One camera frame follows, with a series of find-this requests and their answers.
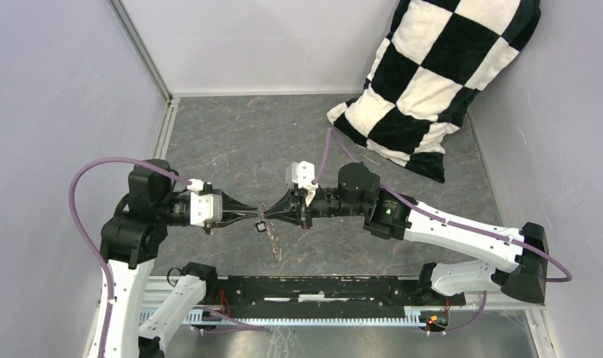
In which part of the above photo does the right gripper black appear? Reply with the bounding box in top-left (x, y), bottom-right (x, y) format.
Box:
top-left (263, 186), bottom-right (367, 230)

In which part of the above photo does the metal disc with key rings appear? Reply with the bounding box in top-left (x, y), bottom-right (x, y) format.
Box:
top-left (257, 201), bottom-right (283, 263)

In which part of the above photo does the key with black tag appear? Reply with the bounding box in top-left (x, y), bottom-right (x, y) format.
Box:
top-left (255, 222), bottom-right (267, 233)

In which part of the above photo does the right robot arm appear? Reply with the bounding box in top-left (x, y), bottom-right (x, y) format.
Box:
top-left (263, 161), bottom-right (549, 304)

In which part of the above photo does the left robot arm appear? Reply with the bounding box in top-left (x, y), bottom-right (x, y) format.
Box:
top-left (89, 159), bottom-right (257, 357)

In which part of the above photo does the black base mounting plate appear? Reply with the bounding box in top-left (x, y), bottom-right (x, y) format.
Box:
top-left (198, 276), bottom-right (466, 320)

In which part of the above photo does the black and white checkered pillow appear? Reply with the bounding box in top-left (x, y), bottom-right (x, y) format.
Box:
top-left (327, 0), bottom-right (541, 183)

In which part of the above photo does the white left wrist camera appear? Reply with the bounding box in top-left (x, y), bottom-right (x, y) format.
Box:
top-left (187, 179), bottom-right (222, 227)

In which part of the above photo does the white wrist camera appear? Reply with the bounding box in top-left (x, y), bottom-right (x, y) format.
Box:
top-left (187, 179), bottom-right (222, 227)
top-left (286, 161), bottom-right (319, 207)

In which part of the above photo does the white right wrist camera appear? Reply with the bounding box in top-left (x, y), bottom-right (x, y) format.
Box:
top-left (286, 161), bottom-right (319, 207)

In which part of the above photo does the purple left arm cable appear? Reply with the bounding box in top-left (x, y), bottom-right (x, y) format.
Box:
top-left (68, 157), bottom-right (266, 358)

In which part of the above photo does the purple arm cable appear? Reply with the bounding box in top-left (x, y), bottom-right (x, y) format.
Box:
top-left (313, 128), bottom-right (573, 336)
top-left (68, 157), bottom-right (266, 358)

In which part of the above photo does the white slotted cable duct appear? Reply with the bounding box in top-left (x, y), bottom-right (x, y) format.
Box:
top-left (182, 310), bottom-right (425, 328)

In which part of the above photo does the aluminium corner post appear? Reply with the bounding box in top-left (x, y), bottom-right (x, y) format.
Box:
top-left (107, 0), bottom-right (173, 103)

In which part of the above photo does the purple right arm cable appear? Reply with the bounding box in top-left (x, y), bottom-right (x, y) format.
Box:
top-left (313, 128), bottom-right (573, 336)

